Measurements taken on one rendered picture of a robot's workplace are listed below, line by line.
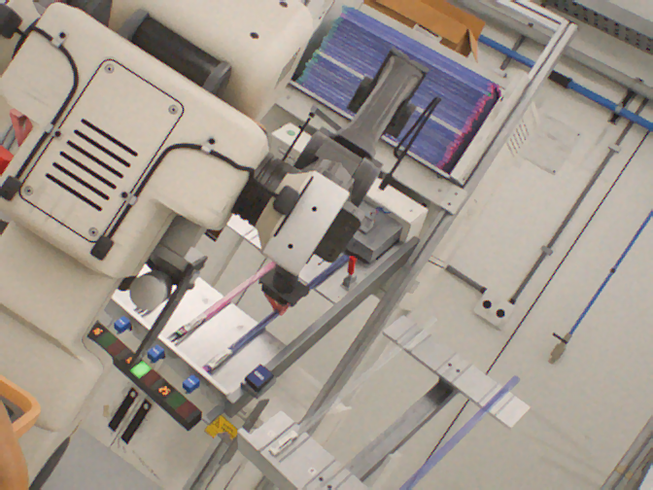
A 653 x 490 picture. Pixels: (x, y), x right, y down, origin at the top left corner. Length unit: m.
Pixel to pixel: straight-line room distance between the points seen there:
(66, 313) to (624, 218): 2.83
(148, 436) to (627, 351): 2.07
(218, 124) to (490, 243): 2.73
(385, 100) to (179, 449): 1.20
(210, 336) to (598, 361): 2.05
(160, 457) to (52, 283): 1.25
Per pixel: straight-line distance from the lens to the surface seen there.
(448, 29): 2.48
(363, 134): 1.07
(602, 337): 3.39
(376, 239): 1.90
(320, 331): 1.76
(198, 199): 0.79
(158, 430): 2.08
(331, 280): 1.86
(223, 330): 1.73
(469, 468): 3.48
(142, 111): 0.81
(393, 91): 1.20
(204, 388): 1.66
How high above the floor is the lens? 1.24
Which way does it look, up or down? 5 degrees down
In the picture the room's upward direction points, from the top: 33 degrees clockwise
